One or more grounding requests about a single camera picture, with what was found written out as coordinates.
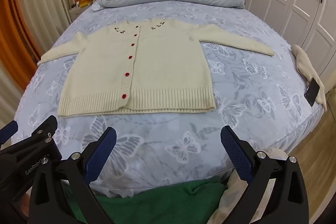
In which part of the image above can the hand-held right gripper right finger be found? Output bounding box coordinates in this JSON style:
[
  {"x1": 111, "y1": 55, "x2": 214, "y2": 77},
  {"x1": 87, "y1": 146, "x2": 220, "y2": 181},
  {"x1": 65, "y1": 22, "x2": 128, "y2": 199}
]
[{"x1": 220, "y1": 126, "x2": 309, "y2": 224}]

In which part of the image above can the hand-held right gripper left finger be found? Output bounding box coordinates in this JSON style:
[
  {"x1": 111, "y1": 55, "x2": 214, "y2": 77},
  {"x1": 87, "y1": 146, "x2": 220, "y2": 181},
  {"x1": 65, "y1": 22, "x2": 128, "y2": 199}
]
[{"x1": 29, "y1": 127, "x2": 117, "y2": 224}]

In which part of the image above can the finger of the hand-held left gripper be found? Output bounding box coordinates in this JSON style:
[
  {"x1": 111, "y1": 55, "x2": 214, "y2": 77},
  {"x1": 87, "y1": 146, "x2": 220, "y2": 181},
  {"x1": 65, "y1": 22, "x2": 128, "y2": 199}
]
[
  {"x1": 29, "y1": 115, "x2": 59, "y2": 148},
  {"x1": 0, "y1": 121, "x2": 19, "y2": 147}
]

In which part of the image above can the cream knit cardigan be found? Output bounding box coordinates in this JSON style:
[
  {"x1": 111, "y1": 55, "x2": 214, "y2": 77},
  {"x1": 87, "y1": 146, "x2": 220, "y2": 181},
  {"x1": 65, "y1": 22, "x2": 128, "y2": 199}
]
[{"x1": 37, "y1": 18, "x2": 276, "y2": 117}]

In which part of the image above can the bed with butterfly sheet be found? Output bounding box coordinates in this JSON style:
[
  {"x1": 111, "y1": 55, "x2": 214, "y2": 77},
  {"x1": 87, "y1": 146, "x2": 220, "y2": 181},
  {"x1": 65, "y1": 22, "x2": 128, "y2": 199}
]
[{"x1": 13, "y1": 0, "x2": 326, "y2": 198}]

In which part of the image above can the green knit cloth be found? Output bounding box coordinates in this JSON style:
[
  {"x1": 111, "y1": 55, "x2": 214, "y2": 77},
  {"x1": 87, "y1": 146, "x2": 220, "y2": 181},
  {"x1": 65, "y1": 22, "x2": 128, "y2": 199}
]
[{"x1": 62, "y1": 177, "x2": 229, "y2": 224}]

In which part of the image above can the orange curtain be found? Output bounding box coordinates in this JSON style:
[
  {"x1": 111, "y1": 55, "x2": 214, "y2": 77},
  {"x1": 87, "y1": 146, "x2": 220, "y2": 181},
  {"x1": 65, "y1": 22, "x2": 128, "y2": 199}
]
[{"x1": 0, "y1": 0, "x2": 42, "y2": 89}]

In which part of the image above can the black smartphone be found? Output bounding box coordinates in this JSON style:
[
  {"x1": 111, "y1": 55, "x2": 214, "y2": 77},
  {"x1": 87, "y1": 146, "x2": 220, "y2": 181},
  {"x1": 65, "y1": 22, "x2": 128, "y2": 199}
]
[{"x1": 304, "y1": 77, "x2": 321, "y2": 107}]

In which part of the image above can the cream cloth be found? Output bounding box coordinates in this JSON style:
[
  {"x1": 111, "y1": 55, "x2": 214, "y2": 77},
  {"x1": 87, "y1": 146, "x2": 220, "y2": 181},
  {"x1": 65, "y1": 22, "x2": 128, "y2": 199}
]
[{"x1": 291, "y1": 44, "x2": 328, "y2": 111}]

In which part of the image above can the bedside table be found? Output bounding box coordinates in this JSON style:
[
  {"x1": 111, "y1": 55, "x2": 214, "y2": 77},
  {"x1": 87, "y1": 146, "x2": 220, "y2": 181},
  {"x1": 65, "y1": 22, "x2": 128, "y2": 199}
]
[{"x1": 69, "y1": 0, "x2": 93, "y2": 23}]

